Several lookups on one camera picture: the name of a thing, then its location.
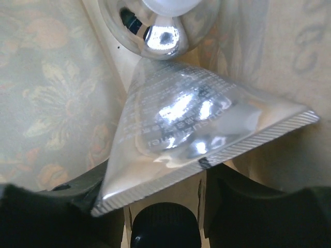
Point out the cream canvas tote bag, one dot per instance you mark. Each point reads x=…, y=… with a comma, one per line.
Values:
x=64, y=80

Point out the round silver bottle white cap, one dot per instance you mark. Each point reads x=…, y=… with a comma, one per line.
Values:
x=160, y=30

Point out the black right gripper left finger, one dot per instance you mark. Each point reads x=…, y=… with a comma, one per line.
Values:
x=60, y=217

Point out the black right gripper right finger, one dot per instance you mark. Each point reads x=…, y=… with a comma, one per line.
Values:
x=240, y=212

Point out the clear square bottle black cap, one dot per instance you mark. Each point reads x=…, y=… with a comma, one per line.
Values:
x=173, y=217

